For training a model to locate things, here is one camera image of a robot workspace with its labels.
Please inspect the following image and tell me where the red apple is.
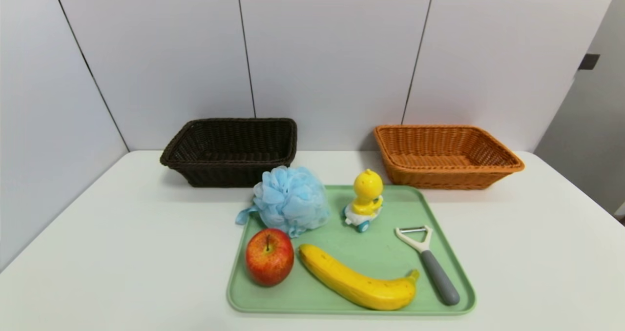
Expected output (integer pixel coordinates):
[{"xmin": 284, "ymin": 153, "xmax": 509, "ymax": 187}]
[{"xmin": 245, "ymin": 228, "xmax": 295, "ymax": 288}]

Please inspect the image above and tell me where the yellow banana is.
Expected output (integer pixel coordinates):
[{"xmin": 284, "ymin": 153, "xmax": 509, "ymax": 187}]
[{"xmin": 298, "ymin": 244, "xmax": 420, "ymax": 311}]

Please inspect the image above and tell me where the white peeler grey handle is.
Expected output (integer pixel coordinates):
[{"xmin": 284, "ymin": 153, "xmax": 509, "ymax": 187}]
[{"xmin": 395, "ymin": 225, "xmax": 461, "ymax": 307}]

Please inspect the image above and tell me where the dark brown wicker basket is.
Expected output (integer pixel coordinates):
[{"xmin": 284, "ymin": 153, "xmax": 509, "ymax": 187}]
[{"xmin": 160, "ymin": 118, "xmax": 298, "ymax": 188}]

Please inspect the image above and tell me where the orange wicker basket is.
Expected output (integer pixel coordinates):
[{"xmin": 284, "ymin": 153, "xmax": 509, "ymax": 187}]
[{"xmin": 374, "ymin": 124, "xmax": 525, "ymax": 190}]

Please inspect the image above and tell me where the blue mesh bath sponge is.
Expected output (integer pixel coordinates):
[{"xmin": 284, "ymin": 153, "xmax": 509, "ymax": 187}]
[{"xmin": 235, "ymin": 165, "xmax": 332, "ymax": 238}]

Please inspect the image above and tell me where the yellow duck toy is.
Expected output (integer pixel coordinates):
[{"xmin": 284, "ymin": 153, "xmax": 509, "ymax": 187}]
[{"xmin": 342, "ymin": 169, "xmax": 385, "ymax": 233}]

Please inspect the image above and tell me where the green plastic tray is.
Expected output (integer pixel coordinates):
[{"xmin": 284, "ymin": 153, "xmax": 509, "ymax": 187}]
[{"xmin": 226, "ymin": 185, "xmax": 477, "ymax": 316}]

